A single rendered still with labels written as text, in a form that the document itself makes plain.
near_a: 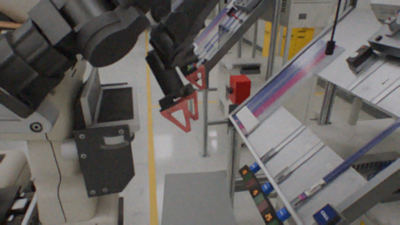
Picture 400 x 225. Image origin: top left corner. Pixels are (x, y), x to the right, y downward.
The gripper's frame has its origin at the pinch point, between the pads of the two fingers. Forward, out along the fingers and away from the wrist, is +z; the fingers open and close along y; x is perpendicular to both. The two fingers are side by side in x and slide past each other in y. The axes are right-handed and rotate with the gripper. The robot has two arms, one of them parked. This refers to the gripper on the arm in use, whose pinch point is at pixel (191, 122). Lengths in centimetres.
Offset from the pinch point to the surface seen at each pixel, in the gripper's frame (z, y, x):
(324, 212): 32.2, -4.1, -20.7
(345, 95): 101, 285, -91
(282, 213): 35.1, 4.2, -9.9
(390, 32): 6, 32, -60
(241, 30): -20, 135, -17
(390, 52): 11, 31, -57
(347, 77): 15, 37, -45
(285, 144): 25.5, 26.7, -17.4
